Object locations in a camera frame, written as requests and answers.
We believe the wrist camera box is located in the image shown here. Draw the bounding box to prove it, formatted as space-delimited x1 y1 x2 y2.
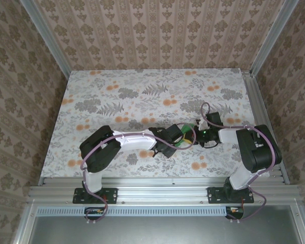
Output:
148 124 186 144
195 111 224 130

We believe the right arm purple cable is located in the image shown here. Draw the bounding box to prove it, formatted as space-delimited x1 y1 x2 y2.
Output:
201 103 277 222

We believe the grey slotted cable duct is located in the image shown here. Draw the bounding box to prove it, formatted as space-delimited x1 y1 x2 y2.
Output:
37 205 245 218

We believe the aluminium frame post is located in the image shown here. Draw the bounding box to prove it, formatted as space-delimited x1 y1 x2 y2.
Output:
249 0 300 77
22 0 72 79

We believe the grey metal sheet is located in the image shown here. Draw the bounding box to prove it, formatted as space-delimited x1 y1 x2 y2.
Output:
27 216 303 244

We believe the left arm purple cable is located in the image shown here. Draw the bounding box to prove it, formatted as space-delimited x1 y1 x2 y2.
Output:
80 129 197 225

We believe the floral patterned table mat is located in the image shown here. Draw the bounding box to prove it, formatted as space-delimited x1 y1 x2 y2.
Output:
40 68 270 178

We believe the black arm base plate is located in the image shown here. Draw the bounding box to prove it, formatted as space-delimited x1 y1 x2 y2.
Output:
73 187 118 204
207 187 255 204

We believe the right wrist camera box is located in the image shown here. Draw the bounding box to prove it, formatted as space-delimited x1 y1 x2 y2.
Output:
195 111 224 130

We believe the aluminium table side rail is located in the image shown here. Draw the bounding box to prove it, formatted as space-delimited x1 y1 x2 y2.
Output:
242 70 291 185

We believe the wide aluminium frame rail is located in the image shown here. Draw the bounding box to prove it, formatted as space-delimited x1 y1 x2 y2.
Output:
27 177 304 204

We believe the green square paper sheet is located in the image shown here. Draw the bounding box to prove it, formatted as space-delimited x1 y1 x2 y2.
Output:
176 123 197 148

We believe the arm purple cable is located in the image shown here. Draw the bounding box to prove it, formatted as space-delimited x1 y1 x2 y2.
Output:
201 103 277 222
80 129 197 225

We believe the small black connector board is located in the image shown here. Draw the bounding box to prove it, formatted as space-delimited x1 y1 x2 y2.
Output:
226 207 245 217
85 207 105 217

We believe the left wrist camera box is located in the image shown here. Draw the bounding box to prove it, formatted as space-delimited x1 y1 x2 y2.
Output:
148 124 186 144

